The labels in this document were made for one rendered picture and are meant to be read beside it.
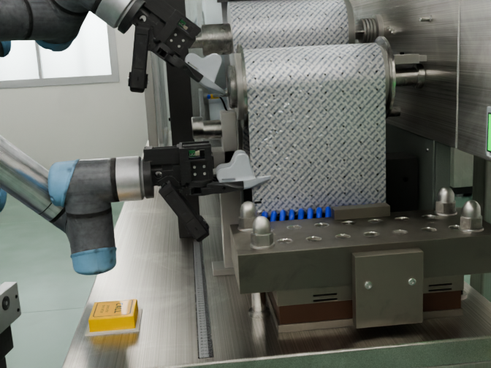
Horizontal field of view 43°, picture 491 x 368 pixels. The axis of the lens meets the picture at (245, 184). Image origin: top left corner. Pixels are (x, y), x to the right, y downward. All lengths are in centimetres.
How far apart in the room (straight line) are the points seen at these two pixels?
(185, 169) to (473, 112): 45
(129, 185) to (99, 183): 5
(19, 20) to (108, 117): 559
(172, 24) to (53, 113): 571
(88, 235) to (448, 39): 66
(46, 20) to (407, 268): 71
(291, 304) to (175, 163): 30
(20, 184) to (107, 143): 557
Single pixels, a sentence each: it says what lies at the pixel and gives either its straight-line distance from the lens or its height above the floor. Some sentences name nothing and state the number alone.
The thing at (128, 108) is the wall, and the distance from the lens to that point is 666.
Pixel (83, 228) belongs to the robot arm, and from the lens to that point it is 107.
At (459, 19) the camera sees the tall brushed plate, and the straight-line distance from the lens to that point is 105.
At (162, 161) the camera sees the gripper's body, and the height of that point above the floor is 114.
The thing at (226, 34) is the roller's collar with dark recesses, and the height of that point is 134.
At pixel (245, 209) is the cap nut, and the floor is 106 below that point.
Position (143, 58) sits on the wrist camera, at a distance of 111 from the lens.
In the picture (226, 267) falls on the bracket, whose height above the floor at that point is 91.
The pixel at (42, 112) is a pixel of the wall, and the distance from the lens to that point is 680.
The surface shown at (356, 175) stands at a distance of 111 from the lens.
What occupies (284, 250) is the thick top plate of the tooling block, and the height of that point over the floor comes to 103.
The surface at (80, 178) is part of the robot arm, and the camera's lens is 105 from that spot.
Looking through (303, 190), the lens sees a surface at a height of 107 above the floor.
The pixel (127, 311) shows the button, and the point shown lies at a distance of 102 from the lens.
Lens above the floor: 132
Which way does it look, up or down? 12 degrees down
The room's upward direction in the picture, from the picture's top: 3 degrees counter-clockwise
